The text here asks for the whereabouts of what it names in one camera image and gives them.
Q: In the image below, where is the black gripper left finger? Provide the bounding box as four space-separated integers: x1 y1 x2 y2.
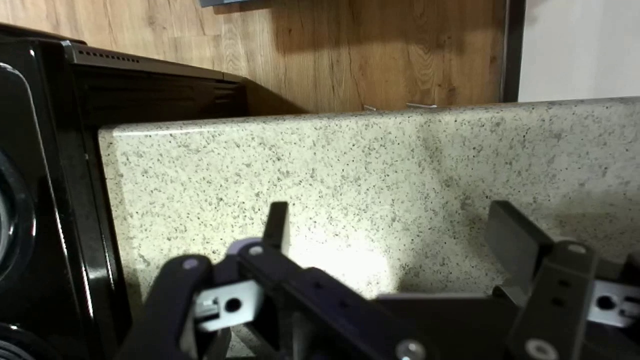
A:
116 200 428 360

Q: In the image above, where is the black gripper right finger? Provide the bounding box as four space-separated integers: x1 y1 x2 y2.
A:
486 197 640 360

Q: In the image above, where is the black microwave oven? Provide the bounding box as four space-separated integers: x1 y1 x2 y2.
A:
0 22 308 360

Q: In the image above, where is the black vertical trim strip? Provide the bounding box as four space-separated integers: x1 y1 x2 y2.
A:
502 0 529 103

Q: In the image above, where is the small gray wall fixture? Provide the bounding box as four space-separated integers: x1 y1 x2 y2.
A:
199 0 273 9

